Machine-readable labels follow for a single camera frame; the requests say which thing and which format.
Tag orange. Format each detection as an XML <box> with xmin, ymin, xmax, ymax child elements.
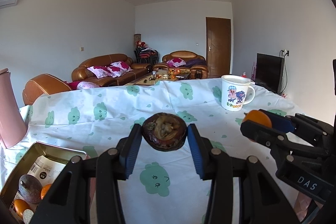
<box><xmin>242</xmin><ymin>110</ymin><xmax>272</xmax><ymax>128</ymax></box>
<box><xmin>41</xmin><ymin>184</ymin><xmax>52</xmax><ymax>200</ymax></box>

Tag right hand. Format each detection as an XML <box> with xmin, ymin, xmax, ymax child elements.
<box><xmin>294</xmin><ymin>192</ymin><xmax>312</xmax><ymax>223</ymax></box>

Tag white cloud-print tablecloth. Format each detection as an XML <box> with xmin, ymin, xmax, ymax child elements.
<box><xmin>0</xmin><ymin>77</ymin><xmax>316</xmax><ymax>224</ymax></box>

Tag black television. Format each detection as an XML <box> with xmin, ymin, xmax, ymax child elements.
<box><xmin>255</xmin><ymin>53</ymin><xmax>285</xmax><ymax>94</ymax></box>

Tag paper leaflet in tin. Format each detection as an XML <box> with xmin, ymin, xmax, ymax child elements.
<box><xmin>10</xmin><ymin>155</ymin><xmax>66</xmax><ymax>218</ymax></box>

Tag white cartoon mug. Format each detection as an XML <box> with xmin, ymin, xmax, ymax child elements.
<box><xmin>221</xmin><ymin>75</ymin><xmax>256</xmax><ymax>111</ymax></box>

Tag orange in tin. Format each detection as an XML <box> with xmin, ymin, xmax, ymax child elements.
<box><xmin>41</xmin><ymin>184</ymin><xmax>52</xmax><ymax>200</ymax></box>

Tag purple avocado in tin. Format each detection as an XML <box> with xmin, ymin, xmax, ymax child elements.
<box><xmin>18</xmin><ymin>174</ymin><xmax>43</xmax><ymax>205</ymax></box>

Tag pink floral cushion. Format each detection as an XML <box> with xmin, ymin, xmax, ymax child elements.
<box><xmin>87</xmin><ymin>66</ymin><xmax>112</xmax><ymax>79</ymax></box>
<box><xmin>107</xmin><ymin>61</ymin><xmax>132</xmax><ymax>78</ymax></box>

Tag coffee table with items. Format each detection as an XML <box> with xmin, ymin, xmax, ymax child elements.
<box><xmin>126</xmin><ymin>68</ymin><xmax>190</xmax><ymax>86</ymax></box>

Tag long brown leather sofa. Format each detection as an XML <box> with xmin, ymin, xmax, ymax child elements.
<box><xmin>71</xmin><ymin>53</ymin><xmax>152</xmax><ymax>87</ymax></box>

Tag small brown leather sofa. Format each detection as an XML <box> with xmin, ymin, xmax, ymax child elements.
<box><xmin>153</xmin><ymin>51</ymin><xmax>209</xmax><ymax>79</ymax></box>

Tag brown leather armchair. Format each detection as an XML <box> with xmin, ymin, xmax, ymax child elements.
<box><xmin>22</xmin><ymin>74</ymin><xmax>72</xmax><ymax>105</ymax></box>

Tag pink metal tin box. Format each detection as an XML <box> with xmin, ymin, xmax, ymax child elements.
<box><xmin>1</xmin><ymin>141</ymin><xmax>89</xmax><ymax>223</ymax></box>

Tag pink cushion on small sofa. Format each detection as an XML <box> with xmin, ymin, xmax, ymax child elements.
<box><xmin>166</xmin><ymin>57</ymin><xmax>186</xmax><ymax>68</ymax></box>

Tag stacked dark chairs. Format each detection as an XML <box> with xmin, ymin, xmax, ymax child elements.
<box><xmin>134</xmin><ymin>41</ymin><xmax>159</xmax><ymax>66</ymax></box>

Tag brown wooden door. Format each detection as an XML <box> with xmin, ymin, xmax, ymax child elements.
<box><xmin>206</xmin><ymin>17</ymin><xmax>231</xmax><ymax>77</ymax></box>

